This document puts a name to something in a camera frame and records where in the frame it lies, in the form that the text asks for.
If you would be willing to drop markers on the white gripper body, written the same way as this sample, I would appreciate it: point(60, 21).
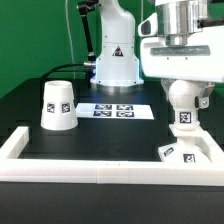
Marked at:
point(202, 59)

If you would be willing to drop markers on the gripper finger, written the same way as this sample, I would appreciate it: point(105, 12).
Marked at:
point(205, 90)
point(166, 84)

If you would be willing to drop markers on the white lamp bulb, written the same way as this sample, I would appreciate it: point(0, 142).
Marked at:
point(182, 96)

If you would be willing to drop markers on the white lamp base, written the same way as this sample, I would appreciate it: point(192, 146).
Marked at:
point(184, 150)

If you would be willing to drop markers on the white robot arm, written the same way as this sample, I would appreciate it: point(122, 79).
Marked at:
point(179, 41)

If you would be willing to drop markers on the white lamp shade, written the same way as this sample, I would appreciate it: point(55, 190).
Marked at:
point(58, 112)

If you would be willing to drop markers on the white marker sheet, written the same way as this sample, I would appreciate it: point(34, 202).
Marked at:
point(114, 111)

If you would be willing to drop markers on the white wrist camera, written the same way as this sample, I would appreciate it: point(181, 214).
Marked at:
point(149, 27)

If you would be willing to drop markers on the white U-shaped frame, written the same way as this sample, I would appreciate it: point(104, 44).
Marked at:
point(15, 169)

